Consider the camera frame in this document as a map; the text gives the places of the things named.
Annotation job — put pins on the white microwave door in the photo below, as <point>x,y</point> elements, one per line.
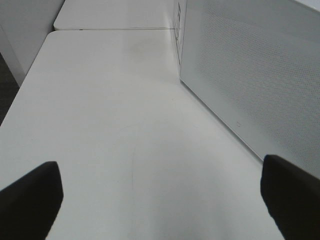
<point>256,65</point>

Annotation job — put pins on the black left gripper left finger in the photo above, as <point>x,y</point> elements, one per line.
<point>29,206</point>

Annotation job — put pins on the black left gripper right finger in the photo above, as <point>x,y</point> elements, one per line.
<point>292,198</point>

